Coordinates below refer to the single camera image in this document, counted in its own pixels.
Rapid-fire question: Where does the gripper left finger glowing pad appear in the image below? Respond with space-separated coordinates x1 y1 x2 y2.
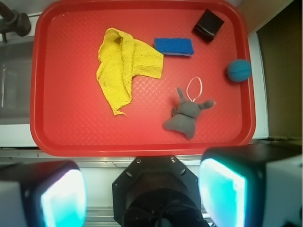
0 160 88 227

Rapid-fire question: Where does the brown cardboard panel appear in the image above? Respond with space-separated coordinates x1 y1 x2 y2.
257 14 303 140

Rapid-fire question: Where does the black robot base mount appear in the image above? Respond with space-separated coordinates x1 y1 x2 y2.
112 156 209 227

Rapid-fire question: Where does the grey faucet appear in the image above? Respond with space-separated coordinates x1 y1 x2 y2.
0 2 31 44

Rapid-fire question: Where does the black box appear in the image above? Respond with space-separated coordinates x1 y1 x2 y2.
193 9 224 43

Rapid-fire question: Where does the red plastic tray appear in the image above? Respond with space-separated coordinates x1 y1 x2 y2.
30 0 256 157

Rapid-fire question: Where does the blue sponge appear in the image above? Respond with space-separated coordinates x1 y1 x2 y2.
154 38 195 56

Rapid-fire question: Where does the grey sink basin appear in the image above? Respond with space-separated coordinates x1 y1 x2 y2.
0 36 36 148

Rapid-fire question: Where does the yellow knitted cloth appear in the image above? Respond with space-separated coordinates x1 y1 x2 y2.
96 28 164 116

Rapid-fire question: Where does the blue knitted ball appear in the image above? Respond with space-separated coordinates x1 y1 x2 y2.
226 59 252 82

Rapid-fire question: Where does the grey plush bunny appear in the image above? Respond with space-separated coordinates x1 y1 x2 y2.
163 77 215 140

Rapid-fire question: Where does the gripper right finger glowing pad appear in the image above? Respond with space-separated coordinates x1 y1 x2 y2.
198 144 303 227

